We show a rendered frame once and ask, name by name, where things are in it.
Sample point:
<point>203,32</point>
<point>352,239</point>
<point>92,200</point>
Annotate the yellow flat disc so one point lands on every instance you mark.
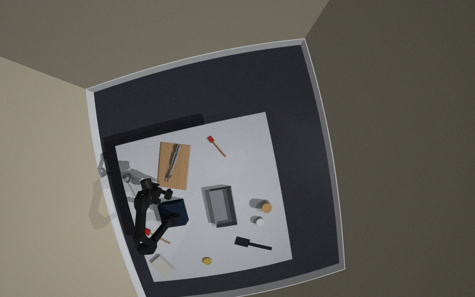
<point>207,261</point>

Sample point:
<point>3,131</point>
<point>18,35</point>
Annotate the wooden stick with red block end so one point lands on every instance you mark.
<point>212,140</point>

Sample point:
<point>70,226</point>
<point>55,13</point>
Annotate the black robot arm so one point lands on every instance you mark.
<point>143,199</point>

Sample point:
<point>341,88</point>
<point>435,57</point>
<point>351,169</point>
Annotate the white cylinder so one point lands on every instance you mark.
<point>260,221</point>

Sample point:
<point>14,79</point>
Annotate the grey cylindrical container with tan lid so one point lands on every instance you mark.
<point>266,206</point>

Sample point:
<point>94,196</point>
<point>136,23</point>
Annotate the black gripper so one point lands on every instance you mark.
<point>168,193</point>

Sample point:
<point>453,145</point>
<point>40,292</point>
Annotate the wooden board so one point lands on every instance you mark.
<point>179,177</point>

